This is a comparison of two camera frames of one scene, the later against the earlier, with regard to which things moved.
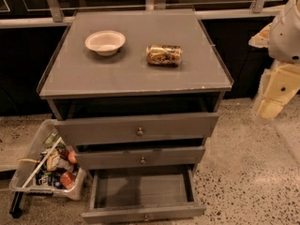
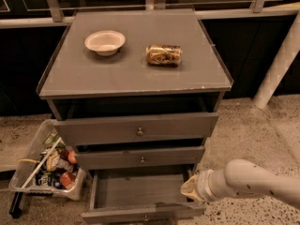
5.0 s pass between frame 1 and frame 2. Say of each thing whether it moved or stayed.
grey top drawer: stayed
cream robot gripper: moved
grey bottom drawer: stayed
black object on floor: stayed
